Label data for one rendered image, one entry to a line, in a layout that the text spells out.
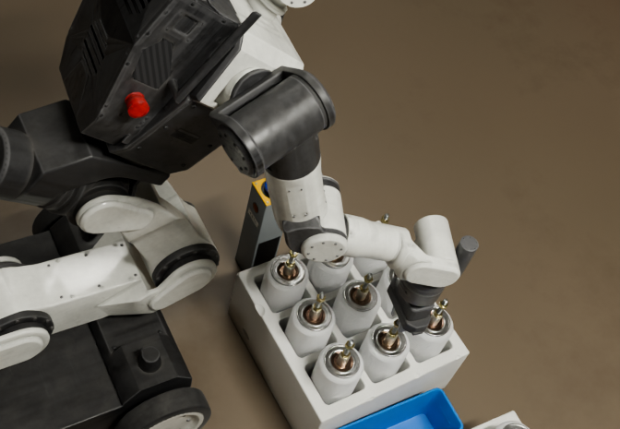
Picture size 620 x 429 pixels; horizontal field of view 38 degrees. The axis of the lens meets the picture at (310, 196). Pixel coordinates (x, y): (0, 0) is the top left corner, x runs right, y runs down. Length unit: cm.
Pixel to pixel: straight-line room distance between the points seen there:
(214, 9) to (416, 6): 182
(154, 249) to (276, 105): 60
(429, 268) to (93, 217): 58
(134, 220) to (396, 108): 129
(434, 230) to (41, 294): 76
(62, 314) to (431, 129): 130
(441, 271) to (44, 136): 71
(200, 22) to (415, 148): 142
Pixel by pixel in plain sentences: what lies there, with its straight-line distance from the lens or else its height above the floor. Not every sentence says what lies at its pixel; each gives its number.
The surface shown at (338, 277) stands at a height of 23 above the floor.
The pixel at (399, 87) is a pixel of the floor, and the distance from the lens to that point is 278.
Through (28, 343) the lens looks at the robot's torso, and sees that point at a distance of 180.
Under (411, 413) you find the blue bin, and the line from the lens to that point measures 214.
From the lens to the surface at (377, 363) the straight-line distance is 195.
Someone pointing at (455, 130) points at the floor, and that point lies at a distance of 273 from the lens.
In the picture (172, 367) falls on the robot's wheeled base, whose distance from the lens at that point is 189.
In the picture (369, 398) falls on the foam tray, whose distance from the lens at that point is 196.
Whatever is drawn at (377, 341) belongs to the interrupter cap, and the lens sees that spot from 194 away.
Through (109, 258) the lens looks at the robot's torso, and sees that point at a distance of 187.
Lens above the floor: 190
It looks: 51 degrees down
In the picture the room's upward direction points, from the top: 17 degrees clockwise
